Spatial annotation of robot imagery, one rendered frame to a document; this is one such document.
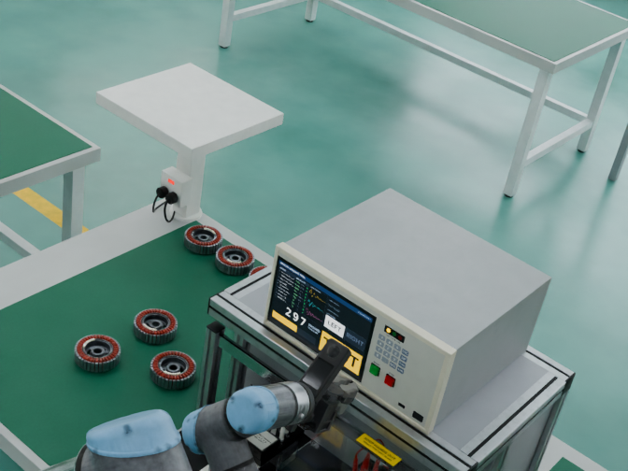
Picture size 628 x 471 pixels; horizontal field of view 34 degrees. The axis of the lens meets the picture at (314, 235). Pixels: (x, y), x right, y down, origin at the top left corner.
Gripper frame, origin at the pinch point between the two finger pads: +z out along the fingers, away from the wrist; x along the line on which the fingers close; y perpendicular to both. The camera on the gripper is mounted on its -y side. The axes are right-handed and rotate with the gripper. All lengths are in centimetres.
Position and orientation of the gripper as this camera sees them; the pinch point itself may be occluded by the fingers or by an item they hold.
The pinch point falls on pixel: (353, 382)
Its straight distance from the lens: 200.9
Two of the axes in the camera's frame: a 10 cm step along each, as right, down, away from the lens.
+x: 7.5, 4.6, -4.8
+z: 5.2, 0.4, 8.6
